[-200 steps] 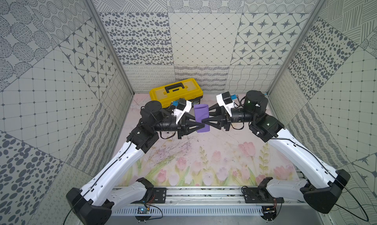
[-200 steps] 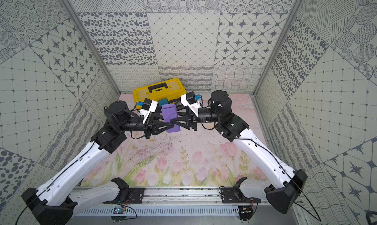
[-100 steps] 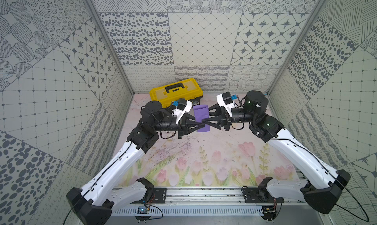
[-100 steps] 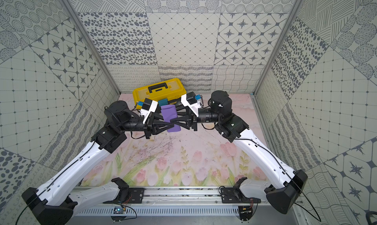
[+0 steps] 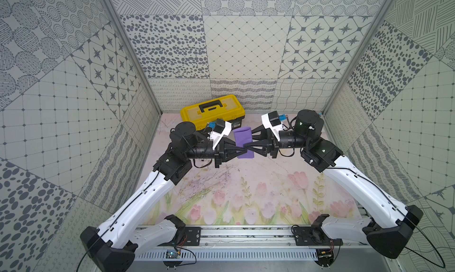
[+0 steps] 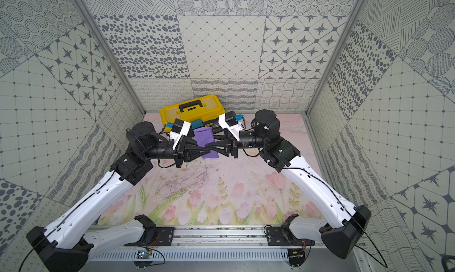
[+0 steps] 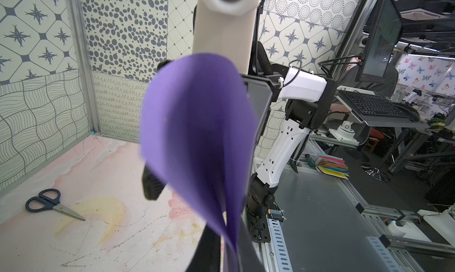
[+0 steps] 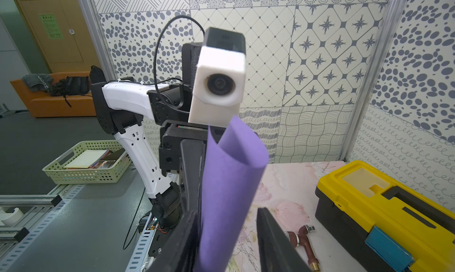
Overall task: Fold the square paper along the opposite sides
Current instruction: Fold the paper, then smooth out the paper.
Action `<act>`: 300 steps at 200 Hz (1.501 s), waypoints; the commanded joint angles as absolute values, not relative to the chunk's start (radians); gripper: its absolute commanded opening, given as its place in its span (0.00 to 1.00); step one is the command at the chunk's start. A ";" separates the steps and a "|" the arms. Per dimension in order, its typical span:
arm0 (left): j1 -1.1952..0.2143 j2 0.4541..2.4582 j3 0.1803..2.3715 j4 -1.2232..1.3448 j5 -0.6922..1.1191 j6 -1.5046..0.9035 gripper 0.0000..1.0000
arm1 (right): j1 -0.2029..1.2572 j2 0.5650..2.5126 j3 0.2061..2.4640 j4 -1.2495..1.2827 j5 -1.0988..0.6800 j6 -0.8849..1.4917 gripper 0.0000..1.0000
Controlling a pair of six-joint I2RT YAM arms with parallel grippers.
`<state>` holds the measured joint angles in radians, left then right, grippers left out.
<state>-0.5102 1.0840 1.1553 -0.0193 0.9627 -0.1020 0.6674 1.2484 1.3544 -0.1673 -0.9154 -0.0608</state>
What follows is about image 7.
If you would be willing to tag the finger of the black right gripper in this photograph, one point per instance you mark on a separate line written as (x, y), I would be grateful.
(152, 186)

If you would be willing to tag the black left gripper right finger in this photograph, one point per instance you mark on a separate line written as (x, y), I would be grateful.
(248, 258)

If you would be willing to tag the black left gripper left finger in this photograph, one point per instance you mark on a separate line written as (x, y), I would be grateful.
(208, 253)

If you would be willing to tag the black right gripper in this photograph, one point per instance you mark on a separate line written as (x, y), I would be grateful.
(260, 93)

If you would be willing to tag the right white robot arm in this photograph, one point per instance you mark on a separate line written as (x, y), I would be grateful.
(302, 106)

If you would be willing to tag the black keyboard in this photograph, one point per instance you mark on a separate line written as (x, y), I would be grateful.
(376, 108)

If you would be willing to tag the stack of coloured papers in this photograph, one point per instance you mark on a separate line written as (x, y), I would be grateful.
(332, 166)

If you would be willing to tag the black computer monitor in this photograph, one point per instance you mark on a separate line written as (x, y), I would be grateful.
(384, 33)

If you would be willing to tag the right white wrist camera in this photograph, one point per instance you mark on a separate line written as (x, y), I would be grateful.
(226, 28)

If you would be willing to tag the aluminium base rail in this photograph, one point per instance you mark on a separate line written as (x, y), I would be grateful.
(323, 230)

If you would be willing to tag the green handled screwdriver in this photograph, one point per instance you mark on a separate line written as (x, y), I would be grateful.
(310, 161)

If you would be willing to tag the black handled scissors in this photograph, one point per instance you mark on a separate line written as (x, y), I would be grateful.
(49, 199)

